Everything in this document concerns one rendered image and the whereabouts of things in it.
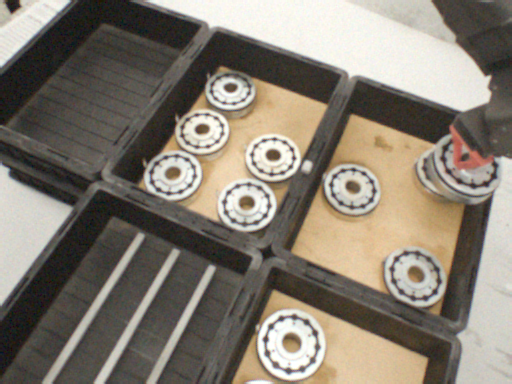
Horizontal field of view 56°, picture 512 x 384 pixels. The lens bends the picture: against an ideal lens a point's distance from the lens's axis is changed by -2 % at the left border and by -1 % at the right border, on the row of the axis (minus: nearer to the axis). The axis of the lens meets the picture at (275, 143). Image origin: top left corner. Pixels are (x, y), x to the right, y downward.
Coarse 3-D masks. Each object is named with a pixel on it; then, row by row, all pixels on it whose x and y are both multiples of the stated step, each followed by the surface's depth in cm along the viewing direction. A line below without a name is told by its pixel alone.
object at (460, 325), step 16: (352, 80) 92; (368, 80) 92; (400, 96) 90; (416, 96) 90; (336, 112) 87; (448, 112) 89; (320, 144) 83; (320, 160) 81; (304, 176) 79; (304, 192) 78; (288, 208) 76; (288, 224) 74; (480, 224) 76; (480, 240) 74; (272, 256) 73; (288, 256) 71; (480, 256) 73; (320, 272) 70; (336, 272) 70; (352, 288) 69; (368, 288) 69; (464, 288) 70; (400, 304) 68; (464, 304) 69; (432, 320) 67; (448, 320) 67; (464, 320) 67
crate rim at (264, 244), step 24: (264, 48) 96; (336, 72) 93; (168, 96) 88; (336, 96) 90; (144, 120) 84; (312, 144) 85; (144, 192) 77; (288, 192) 78; (192, 216) 74; (240, 240) 72; (264, 240) 73
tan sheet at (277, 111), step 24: (264, 96) 101; (288, 96) 102; (240, 120) 97; (264, 120) 98; (288, 120) 98; (312, 120) 98; (168, 144) 93; (240, 144) 94; (216, 168) 91; (240, 168) 91; (216, 216) 85
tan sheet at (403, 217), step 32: (352, 128) 98; (384, 128) 98; (352, 160) 93; (384, 160) 94; (320, 192) 89; (352, 192) 89; (384, 192) 90; (416, 192) 90; (320, 224) 85; (352, 224) 86; (384, 224) 86; (416, 224) 86; (448, 224) 87; (320, 256) 82; (352, 256) 82; (384, 256) 83; (448, 256) 83
